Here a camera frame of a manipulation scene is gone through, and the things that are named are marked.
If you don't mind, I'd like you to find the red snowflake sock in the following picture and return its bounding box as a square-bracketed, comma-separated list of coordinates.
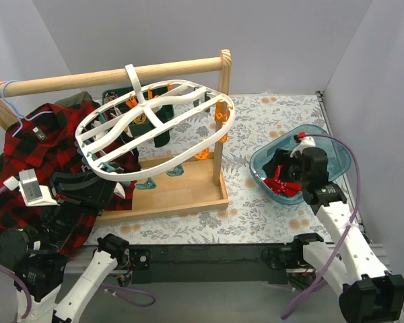
[263, 165, 302, 197]

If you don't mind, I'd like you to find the white round clip hanger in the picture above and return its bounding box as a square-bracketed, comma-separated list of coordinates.
[75, 64, 236, 182]

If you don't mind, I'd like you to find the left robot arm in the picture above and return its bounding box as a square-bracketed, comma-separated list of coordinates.
[0, 169, 130, 322]

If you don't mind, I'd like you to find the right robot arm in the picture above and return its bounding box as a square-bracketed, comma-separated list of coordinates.
[54, 145, 404, 322]

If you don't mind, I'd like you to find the teal plastic basin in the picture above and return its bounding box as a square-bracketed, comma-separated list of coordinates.
[250, 124, 351, 205]

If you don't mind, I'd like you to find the floral table mat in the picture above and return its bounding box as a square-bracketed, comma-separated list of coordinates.
[87, 94, 363, 245]

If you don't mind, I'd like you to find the wooden clothes rack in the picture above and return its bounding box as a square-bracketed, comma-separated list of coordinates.
[0, 49, 236, 223]

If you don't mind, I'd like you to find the dark green storage bin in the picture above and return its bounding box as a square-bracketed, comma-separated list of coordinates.
[102, 87, 174, 135]

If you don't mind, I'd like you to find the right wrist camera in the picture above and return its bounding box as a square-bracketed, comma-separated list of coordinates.
[290, 132, 316, 157]

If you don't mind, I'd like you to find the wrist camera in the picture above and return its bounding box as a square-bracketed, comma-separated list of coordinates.
[3, 169, 58, 207]
[290, 132, 316, 157]

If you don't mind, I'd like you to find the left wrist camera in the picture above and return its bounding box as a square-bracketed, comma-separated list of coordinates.
[3, 169, 58, 207]

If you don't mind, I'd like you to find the blue wire hanger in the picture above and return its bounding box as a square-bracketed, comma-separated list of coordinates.
[0, 79, 53, 137]

